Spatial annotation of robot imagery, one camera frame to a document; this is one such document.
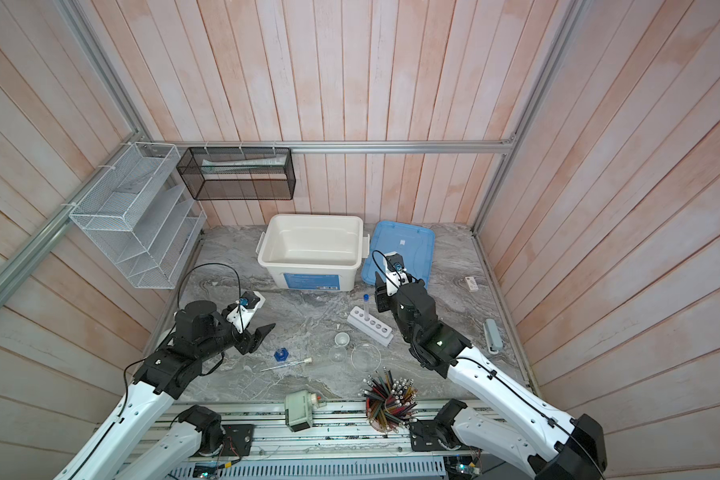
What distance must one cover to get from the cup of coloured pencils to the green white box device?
17 cm

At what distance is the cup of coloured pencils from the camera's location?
0.65 metres

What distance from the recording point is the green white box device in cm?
73
